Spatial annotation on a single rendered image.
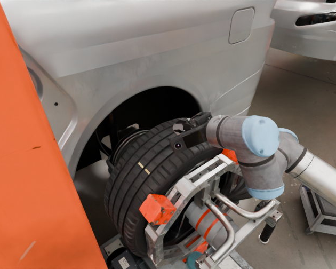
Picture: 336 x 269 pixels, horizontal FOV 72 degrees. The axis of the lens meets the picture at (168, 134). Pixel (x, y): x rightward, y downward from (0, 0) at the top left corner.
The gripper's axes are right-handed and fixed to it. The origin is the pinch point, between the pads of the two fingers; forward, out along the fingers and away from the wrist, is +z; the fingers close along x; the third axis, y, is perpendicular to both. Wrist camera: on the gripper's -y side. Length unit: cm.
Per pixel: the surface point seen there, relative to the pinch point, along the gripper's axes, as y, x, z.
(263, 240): 14, -63, -8
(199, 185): -3.0, -20.2, -7.0
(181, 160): -3.0, -11.1, -1.2
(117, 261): -40, -64, 47
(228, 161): 13.5, -21.1, -5.5
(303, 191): 108, -122, 36
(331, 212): 90, -116, 6
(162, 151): -5.0, -7.4, 6.5
